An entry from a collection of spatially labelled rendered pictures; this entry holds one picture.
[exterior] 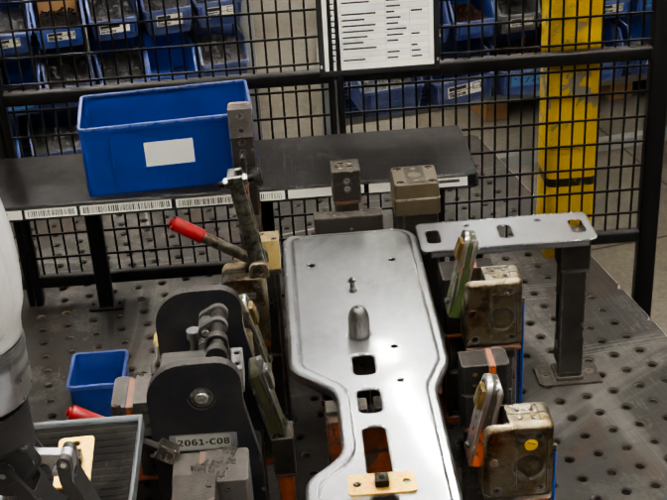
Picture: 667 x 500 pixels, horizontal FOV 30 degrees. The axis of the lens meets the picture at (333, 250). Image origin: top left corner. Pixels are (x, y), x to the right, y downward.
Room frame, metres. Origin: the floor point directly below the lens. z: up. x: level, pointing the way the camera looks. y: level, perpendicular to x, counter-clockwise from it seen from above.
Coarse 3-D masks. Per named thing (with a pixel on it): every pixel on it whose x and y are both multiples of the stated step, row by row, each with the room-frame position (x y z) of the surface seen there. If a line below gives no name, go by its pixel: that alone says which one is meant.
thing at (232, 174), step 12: (240, 168) 1.66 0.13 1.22; (228, 180) 1.63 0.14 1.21; (240, 180) 1.63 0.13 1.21; (252, 180) 1.64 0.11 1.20; (240, 192) 1.63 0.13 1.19; (240, 204) 1.63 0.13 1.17; (240, 216) 1.63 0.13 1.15; (252, 216) 1.63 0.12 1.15; (240, 228) 1.63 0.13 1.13; (252, 228) 1.63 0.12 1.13; (252, 240) 1.63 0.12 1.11; (252, 252) 1.63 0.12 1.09; (264, 252) 1.66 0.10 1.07
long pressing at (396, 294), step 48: (288, 240) 1.82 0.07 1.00; (336, 240) 1.82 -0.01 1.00; (384, 240) 1.81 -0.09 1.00; (288, 288) 1.67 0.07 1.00; (336, 288) 1.66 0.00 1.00; (384, 288) 1.66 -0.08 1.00; (288, 336) 1.53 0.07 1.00; (336, 336) 1.53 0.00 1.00; (384, 336) 1.52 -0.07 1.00; (432, 336) 1.51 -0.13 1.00; (336, 384) 1.40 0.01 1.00; (384, 384) 1.40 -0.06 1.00; (432, 384) 1.40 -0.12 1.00; (432, 432) 1.29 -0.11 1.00; (336, 480) 1.20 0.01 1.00; (432, 480) 1.19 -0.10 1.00
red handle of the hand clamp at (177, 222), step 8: (176, 216) 1.65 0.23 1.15; (168, 224) 1.64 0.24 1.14; (176, 224) 1.64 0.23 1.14; (184, 224) 1.64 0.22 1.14; (192, 224) 1.65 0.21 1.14; (184, 232) 1.63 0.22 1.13; (192, 232) 1.64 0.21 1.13; (200, 232) 1.64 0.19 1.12; (200, 240) 1.64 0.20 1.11; (208, 240) 1.64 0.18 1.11; (216, 240) 1.64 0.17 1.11; (216, 248) 1.64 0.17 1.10; (224, 248) 1.64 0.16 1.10; (232, 248) 1.64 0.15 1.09; (240, 248) 1.65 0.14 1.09; (232, 256) 1.64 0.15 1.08; (240, 256) 1.64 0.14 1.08; (248, 264) 1.64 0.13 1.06
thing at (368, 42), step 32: (320, 0) 2.20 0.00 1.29; (352, 0) 2.20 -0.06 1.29; (384, 0) 2.20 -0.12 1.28; (416, 0) 2.20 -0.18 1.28; (320, 32) 2.20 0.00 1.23; (352, 32) 2.20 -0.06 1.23; (384, 32) 2.20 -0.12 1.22; (416, 32) 2.20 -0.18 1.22; (320, 64) 2.20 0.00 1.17; (352, 64) 2.20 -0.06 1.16; (384, 64) 2.20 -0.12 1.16; (416, 64) 2.20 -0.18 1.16
